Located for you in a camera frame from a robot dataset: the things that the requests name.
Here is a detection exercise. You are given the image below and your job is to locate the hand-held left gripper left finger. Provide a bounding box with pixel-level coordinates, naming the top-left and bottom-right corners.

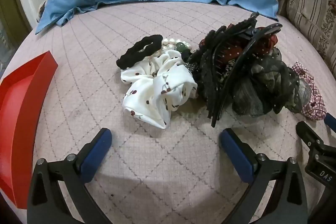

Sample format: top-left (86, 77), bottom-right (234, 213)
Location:
top-left (27, 128), bottom-right (113, 224)

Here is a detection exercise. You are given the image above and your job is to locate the grey mesh scrunchie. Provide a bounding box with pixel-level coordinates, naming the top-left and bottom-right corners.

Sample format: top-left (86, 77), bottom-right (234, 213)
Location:
top-left (232, 48), bottom-right (313, 116)

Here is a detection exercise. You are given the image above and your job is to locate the red checkered scrunchie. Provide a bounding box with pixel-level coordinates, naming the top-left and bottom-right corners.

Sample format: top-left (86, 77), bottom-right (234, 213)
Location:
top-left (292, 62), bottom-right (327, 120)

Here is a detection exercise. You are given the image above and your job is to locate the red tray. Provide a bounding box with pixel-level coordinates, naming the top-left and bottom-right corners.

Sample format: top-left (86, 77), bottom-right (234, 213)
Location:
top-left (0, 50), bottom-right (59, 209)

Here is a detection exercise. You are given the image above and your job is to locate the floral patterned blanket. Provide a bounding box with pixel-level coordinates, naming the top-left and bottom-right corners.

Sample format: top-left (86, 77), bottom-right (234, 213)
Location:
top-left (37, 0), bottom-right (48, 22)

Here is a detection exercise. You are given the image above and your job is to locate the dark red dotted scrunchie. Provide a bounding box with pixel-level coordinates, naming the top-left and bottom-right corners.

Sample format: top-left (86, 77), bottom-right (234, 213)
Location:
top-left (199, 26), bottom-right (279, 67)

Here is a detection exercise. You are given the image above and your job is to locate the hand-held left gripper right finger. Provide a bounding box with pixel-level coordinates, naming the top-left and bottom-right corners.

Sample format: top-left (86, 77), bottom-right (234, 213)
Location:
top-left (219, 128), bottom-right (308, 224)

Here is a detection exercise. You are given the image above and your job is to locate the black hair tie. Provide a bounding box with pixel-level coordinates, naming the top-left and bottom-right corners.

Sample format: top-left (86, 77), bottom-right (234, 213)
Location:
top-left (116, 34), bottom-right (164, 69)

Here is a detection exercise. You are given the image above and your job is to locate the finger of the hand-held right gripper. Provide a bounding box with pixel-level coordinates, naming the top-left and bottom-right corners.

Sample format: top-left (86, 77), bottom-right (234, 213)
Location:
top-left (323, 112), bottom-right (336, 133)
top-left (296, 121), bottom-right (327, 152)

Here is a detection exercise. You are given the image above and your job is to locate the pearl bracelet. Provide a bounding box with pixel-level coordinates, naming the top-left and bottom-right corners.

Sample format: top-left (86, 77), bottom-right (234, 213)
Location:
top-left (147, 38), bottom-right (184, 56)

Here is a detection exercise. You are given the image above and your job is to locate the striped patterned pillow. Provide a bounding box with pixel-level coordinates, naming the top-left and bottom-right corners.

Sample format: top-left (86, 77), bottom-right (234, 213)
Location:
top-left (286, 0), bottom-right (336, 69)

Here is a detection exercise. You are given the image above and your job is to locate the white cherry print scrunchie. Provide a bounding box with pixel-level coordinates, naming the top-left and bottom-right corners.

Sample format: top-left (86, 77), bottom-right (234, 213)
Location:
top-left (121, 50), bottom-right (198, 129)

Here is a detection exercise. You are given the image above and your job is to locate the black claw hair clip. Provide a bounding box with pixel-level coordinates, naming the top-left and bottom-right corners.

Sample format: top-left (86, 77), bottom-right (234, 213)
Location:
top-left (210, 23), bottom-right (282, 128)

